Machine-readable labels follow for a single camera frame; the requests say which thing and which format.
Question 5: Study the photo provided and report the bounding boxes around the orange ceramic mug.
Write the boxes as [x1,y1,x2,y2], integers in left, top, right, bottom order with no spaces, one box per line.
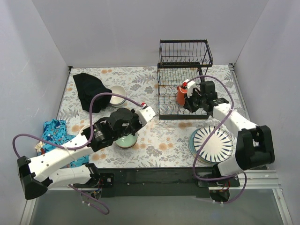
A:
[176,86,187,106]

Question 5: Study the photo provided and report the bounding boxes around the black wire dish rack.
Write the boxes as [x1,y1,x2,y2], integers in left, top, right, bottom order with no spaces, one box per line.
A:
[157,39,213,120]

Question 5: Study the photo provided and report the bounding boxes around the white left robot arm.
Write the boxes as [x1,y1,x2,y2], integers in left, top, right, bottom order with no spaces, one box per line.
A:
[17,107,155,200]

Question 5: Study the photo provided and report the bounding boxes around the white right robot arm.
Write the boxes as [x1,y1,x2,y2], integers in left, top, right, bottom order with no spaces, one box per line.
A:
[182,80,275,186]

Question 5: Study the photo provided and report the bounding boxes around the green celadon bowl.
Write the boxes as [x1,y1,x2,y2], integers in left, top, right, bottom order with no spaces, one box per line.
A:
[115,135,138,149]

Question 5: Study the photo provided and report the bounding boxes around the white bowl stack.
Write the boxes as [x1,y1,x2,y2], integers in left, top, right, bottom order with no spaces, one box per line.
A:
[109,85,127,108]

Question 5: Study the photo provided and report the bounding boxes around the cream pink bowl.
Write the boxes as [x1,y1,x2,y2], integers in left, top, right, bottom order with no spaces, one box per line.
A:
[79,125,90,135]

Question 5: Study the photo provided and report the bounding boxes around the floral table mat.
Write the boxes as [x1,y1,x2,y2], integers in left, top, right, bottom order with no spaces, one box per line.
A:
[55,64,261,169]

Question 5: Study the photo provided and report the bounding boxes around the blue striped white plate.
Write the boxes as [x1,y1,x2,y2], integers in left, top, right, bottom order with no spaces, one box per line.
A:
[189,126,233,164]

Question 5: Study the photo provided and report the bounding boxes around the black cloth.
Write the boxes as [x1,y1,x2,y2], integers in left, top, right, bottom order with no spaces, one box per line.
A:
[73,73,112,113]

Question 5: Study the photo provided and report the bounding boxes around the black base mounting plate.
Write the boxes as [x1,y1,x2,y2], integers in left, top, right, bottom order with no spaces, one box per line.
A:
[72,166,242,199]

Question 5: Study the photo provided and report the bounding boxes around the blue patterned cloth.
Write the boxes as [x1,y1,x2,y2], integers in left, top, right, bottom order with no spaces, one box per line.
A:
[35,119,89,168]

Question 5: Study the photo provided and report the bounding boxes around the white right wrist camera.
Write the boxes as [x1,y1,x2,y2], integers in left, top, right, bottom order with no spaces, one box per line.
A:
[182,79,200,98]

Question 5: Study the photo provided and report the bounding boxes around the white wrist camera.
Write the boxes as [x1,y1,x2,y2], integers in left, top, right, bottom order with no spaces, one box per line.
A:
[182,79,200,98]
[136,103,156,126]

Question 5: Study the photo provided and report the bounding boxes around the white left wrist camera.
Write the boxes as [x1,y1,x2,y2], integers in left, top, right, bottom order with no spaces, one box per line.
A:
[136,103,156,126]

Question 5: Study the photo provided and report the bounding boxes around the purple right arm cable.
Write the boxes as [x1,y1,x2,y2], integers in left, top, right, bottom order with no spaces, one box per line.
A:
[185,75,247,204]

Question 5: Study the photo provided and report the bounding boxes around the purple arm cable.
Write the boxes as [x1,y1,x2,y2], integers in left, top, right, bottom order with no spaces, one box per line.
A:
[12,92,147,215]
[185,75,247,204]

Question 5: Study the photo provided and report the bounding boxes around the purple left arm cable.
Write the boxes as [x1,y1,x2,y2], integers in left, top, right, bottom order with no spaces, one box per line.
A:
[12,92,147,215]

